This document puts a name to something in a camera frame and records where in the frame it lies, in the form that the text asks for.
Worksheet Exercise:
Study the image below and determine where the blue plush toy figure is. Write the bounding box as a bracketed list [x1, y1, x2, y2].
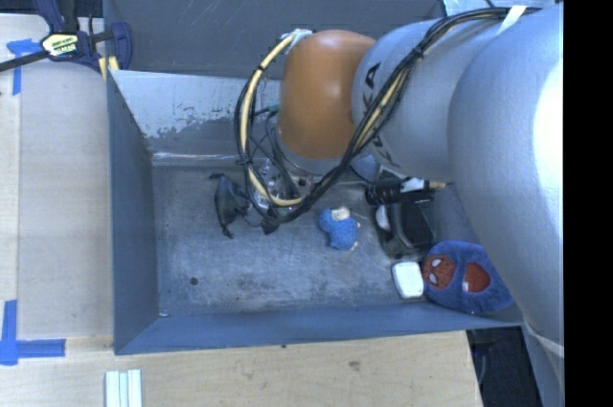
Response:
[318, 205, 361, 252]

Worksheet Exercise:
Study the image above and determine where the grey metal bin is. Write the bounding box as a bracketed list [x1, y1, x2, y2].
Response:
[101, 0, 526, 356]

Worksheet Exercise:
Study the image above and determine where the black and white tool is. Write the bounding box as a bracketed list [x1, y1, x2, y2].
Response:
[375, 197, 438, 260]

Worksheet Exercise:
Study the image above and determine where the small white box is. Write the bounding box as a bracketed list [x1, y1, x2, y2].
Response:
[391, 260, 425, 301]

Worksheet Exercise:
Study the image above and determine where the blue plush slipper, red face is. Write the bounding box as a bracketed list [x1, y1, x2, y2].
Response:
[420, 239, 514, 317]

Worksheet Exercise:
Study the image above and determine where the pale wood flat board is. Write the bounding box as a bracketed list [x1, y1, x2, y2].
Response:
[17, 59, 116, 340]

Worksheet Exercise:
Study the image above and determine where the black cylinder on white bracket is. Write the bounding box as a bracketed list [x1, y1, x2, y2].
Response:
[365, 176, 447, 206]

